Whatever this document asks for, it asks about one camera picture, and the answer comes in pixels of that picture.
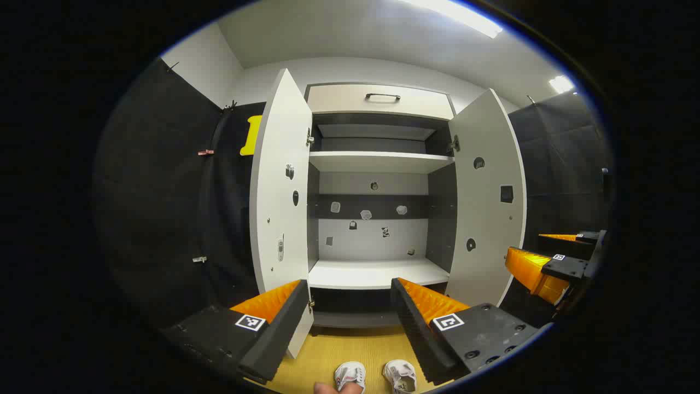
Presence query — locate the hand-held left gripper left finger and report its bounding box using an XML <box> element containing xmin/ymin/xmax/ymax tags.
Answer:
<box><xmin>161</xmin><ymin>279</ymin><xmax>311</xmax><ymax>385</ymax></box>

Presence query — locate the white canvas shoe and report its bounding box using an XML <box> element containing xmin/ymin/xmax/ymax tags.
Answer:
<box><xmin>383</xmin><ymin>360</ymin><xmax>417</xmax><ymax>393</ymax></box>
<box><xmin>335</xmin><ymin>361</ymin><xmax>367</xmax><ymax>393</ymax></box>

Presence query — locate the white and grey shoe cabinet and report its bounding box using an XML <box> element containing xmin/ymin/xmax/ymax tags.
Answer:
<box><xmin>305</xmin><ymin>82</ymin><xmax>457</xmax><ymax>329</ymax></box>

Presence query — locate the white cabinet drawer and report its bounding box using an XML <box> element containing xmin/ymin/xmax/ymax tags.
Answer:
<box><xmin>306</xmin><ymin>84</ymin><xmax>456</xmax><ymax>121</ymax></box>

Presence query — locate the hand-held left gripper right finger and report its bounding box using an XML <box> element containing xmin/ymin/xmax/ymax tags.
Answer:
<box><xmin>390</xmin><ymin>277</ymin><xmax>553</xmax><ymax>386</ymax></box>

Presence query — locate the cabinet door with headphone sticker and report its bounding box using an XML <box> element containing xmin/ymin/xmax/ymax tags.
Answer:
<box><xmin>444</xmin><ymin>89</ymin><xmax>527</xmax><ymax>308</ymax></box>

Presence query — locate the black backdrop cloth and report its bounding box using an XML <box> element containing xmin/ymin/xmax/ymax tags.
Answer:
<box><xmin>92</xmin><ymin>57</ymin><xmax>616</xmax><ymax>334</ymax></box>

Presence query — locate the cabinet door with camera sticker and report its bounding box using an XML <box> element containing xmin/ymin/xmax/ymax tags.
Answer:
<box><xmin>249</xmin><ymin>68</ymin><xmax>315</xmax><ymax>359</ymax></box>

